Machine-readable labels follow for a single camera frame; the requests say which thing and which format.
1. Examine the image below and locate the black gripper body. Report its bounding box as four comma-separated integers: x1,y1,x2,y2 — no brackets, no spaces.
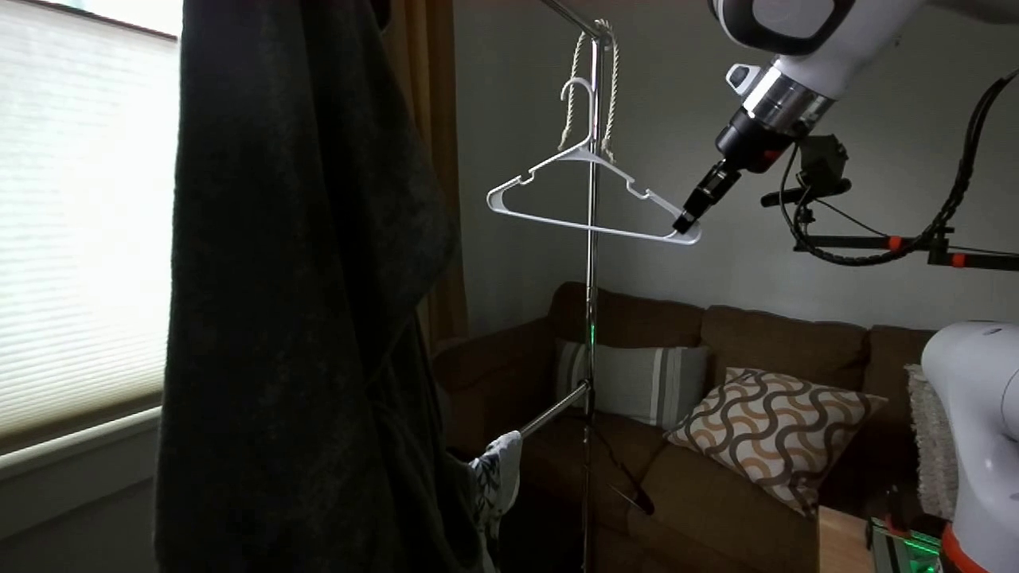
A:
673,111,794,231

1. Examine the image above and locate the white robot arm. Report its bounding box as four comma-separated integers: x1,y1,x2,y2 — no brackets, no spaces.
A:
674,0,1019,231

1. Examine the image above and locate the metal clothes rack pole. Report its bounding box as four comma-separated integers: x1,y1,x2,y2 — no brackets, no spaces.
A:
579,35,601,573

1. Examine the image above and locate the grey striped pillow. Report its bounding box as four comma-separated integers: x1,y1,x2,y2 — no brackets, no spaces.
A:
555,341,710,430

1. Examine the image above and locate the brown wave patterned pillow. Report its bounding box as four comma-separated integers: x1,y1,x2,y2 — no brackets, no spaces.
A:
664,367,886,515

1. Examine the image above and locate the brown curtain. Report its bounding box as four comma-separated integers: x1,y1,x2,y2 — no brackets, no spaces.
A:
386,0,468,350

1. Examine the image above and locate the white fuzzy blanket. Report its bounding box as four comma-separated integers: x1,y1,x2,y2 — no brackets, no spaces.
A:
906,361,959,517

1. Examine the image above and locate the brown sofa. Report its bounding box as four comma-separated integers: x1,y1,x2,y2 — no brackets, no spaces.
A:
436,284,925,573

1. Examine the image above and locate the patterned white cloth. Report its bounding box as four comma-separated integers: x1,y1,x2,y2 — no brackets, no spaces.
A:
468,430,524,573

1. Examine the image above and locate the dark hanging garment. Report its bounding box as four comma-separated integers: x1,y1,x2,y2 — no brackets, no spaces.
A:
156,0,479,573

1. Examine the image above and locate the white window blind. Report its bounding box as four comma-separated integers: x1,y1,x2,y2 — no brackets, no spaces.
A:
0,0,179,435

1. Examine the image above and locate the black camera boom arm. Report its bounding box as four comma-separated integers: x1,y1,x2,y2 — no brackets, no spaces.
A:
794,231,1019,271

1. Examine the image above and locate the top metal rack rail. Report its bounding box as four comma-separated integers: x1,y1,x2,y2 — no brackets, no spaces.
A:
538,0,614,44

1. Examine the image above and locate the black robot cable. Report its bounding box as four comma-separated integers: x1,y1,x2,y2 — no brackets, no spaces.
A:
778,67,1019,268

